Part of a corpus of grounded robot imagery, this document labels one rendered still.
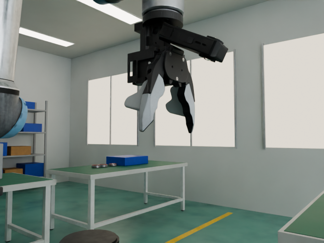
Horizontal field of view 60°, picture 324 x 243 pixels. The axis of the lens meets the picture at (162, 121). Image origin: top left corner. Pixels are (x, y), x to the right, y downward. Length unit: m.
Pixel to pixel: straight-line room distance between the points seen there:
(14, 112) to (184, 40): 0.51
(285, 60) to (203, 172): 2.27
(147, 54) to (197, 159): 4.71
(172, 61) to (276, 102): 4.17
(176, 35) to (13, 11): 0.49
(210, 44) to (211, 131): 4.58
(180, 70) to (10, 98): 0.47
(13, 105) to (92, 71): 6.60
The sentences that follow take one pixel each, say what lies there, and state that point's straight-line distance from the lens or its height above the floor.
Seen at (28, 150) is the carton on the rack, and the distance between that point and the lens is 6.80.
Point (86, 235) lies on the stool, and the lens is 1.87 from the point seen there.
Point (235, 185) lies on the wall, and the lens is 4.87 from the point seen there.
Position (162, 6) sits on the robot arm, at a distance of 0.49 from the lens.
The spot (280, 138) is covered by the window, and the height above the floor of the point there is 1.14.
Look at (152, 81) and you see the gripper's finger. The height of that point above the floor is 1.23.
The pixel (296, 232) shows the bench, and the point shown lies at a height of 0.75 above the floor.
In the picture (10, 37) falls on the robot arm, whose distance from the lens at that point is 0.83.
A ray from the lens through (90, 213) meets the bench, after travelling 3.27.
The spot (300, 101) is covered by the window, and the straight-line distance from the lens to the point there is 4.53.
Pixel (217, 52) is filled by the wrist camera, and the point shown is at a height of 1.27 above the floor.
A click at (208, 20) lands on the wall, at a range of 5.45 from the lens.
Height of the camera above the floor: 1.14
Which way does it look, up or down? 3 degrees up
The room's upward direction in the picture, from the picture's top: straight up
